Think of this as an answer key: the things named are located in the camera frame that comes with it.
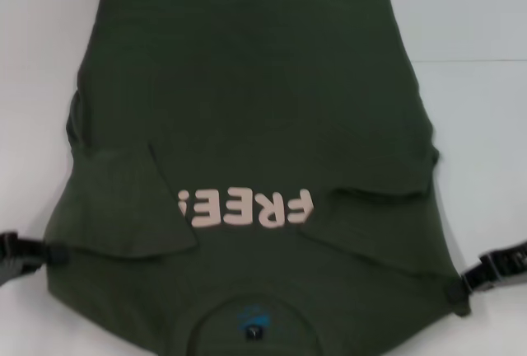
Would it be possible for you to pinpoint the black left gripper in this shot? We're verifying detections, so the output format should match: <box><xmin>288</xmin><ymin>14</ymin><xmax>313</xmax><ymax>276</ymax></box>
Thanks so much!
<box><xmin>0</xmin><ymin>229</ymin><xmax>72</xmax><ymax>288</ymax></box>

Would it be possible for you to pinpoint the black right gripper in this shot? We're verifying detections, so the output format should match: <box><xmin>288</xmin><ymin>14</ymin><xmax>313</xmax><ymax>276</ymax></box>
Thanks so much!
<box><xmin>445</xmin><ymin>239</ymin><xmax>527</xmax><ymax>303</ymax></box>

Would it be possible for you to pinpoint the dark green FREE! t-shirt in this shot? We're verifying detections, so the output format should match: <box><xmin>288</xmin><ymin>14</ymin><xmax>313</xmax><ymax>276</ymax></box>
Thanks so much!
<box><xmin>44</xmin><ymin>0</ymin><xmax>473</xmax><ymax>356</ymax></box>

